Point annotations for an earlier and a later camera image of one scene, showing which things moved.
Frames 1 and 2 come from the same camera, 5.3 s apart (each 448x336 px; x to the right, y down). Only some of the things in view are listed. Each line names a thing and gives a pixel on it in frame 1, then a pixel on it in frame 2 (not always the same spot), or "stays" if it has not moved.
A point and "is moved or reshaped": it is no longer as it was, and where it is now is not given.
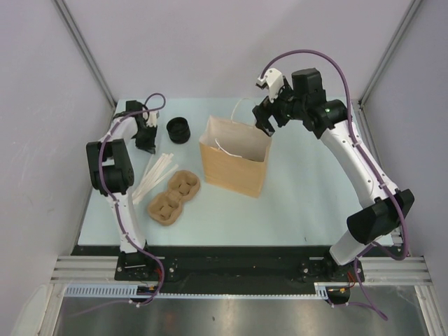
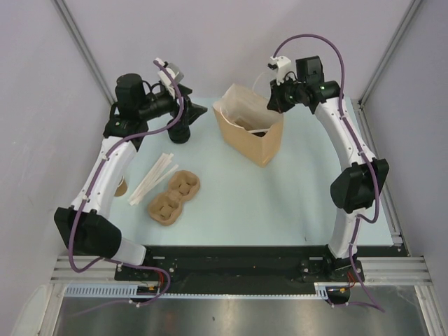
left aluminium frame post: [85, 50] stays
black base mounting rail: [152, 268] stays
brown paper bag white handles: [235, 154] is moved or reshaped
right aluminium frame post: [411, 10] stays
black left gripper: [150, 145] -> [191, 110]
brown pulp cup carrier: [164, 208] stays
